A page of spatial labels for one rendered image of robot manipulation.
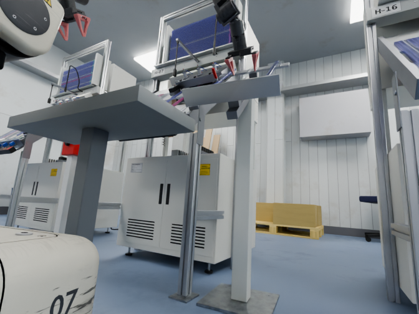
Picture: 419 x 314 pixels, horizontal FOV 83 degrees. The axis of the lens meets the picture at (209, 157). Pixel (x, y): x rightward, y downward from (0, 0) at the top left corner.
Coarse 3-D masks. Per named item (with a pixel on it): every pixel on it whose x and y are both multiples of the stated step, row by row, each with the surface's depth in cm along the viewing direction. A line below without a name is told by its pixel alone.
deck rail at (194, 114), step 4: (236, 76) 152; (224, 80) 139; (228, 80) 140; (232, 80) 145; (208, 104) 116; (212, 104) 120; (208, 108) 116; (188, 112) 102; (192, 112) 103; (196, 112) 106; (192, 116) 103; (196, 116) 106; (196, 120) 106
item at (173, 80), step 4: (216, 64) 161; (220, 64) 155; (224, 64) 151; (204, 68) 163; (208, 68) 157; (220, 68) 154; (188, 72) 167; (192, 72) 163; (196, 72) 162; (176, 76) 169; (180, 76) 168; (172, 80) 172; (176, 80) 171; (172, 84) 174
